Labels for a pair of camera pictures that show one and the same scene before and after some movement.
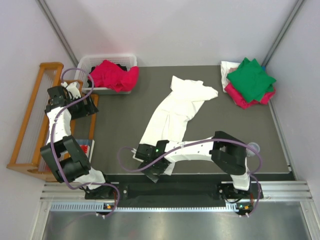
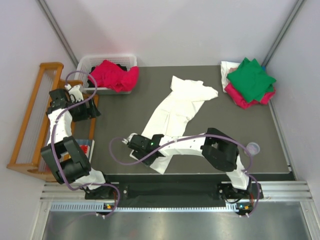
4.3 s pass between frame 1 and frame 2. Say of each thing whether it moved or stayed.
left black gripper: stayed
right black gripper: moved
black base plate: stayed
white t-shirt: stayed
